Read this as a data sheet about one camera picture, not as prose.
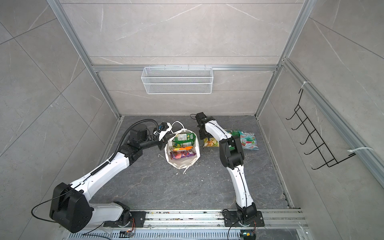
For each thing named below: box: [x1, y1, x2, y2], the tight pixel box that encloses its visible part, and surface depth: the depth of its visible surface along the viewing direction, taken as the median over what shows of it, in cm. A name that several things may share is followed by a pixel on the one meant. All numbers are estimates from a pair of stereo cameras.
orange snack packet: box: [179, 146, 194, 151], surface depth 90 cm
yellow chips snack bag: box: [203, 137, 219, 147], surface depth 100 cm
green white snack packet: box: [172, 132, 196, 148], surface depth 97 cm
